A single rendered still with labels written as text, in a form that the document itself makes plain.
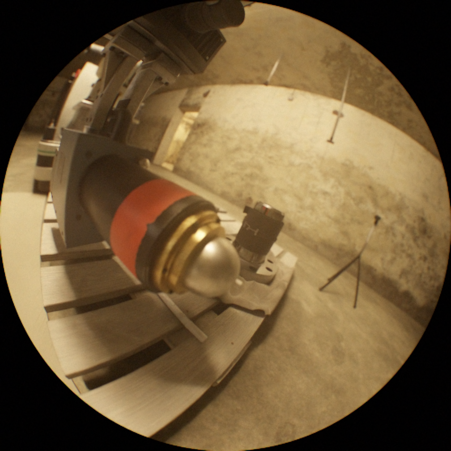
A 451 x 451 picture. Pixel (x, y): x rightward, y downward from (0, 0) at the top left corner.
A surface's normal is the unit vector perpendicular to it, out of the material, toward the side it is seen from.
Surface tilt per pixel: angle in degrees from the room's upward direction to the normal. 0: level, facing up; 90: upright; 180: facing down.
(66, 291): 0
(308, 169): 90
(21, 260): 0
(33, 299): 0
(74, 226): 90
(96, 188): 69
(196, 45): 90
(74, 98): 90
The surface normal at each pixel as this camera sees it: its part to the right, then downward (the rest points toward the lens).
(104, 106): 0.83, 0.47
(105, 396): 0.40, -0.88
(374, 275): -0.52, 0.02
